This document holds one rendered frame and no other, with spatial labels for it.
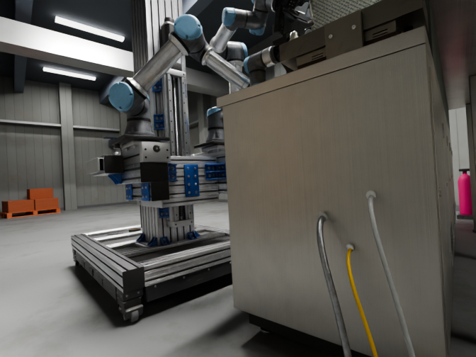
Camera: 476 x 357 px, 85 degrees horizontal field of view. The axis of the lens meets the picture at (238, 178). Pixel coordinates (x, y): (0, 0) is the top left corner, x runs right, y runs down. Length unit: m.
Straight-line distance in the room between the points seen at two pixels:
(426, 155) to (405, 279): 0.30
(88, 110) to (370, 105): 9.67
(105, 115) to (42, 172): 2.62
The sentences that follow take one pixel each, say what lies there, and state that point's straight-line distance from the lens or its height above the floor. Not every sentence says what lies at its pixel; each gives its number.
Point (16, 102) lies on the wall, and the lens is 9.89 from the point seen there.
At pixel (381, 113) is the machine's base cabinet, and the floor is 0.72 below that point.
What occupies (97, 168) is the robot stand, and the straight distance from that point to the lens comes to 1.45.
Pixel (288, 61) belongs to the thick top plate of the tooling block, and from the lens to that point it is 0.99.
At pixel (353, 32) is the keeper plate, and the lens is 0.88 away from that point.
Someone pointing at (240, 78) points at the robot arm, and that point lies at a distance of 1.38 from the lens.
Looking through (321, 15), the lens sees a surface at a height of 1.18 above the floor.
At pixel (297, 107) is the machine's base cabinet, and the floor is 0.79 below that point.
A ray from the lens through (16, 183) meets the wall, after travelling 9.55.
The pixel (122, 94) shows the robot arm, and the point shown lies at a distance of 1.30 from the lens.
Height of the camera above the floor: 0.57
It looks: 1 degrees up
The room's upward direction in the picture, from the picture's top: 3 degrees counter-clockwise
